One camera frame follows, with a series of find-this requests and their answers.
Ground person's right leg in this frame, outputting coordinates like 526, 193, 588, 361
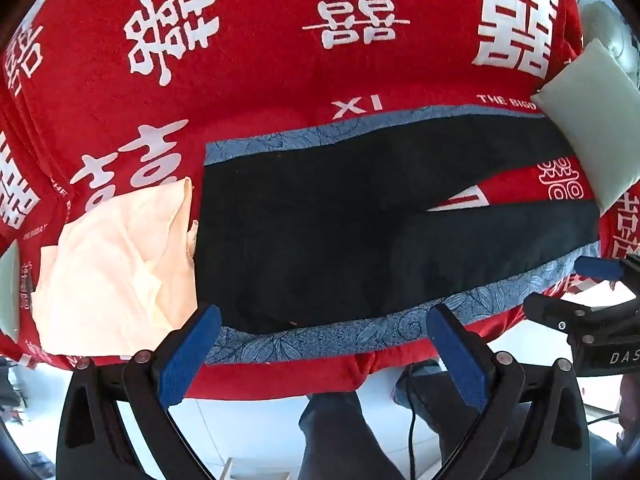
394, 360, 483, 480

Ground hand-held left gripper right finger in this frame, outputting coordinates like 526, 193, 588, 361
427, 304, 593, 480

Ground cream cloth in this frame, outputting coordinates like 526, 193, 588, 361
31, 177, 201, 356

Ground white fan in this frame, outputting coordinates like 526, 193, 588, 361
575, 0, 640, 86

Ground red printed blanket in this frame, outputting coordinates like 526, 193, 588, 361
0, 0, 640, 408

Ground black cable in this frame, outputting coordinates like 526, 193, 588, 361
406, 399, 420, 480

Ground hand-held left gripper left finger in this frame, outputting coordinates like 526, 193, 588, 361
56, 304, 222, 480

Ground black pants with blue trim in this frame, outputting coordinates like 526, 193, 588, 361
192, 104, 601, 367

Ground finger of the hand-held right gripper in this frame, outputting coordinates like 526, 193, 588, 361
524, 292, 593, 335
574, 254, 640, 287

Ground pale green cushion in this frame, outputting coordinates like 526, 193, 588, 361
530, 37, 640, 217
0, 239, 23, 342

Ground person's left leg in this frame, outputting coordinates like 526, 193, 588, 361
299, 389, 383, 480

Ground person's leg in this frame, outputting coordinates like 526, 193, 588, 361
299, 389, 383, 480
394, 360, 483, 480

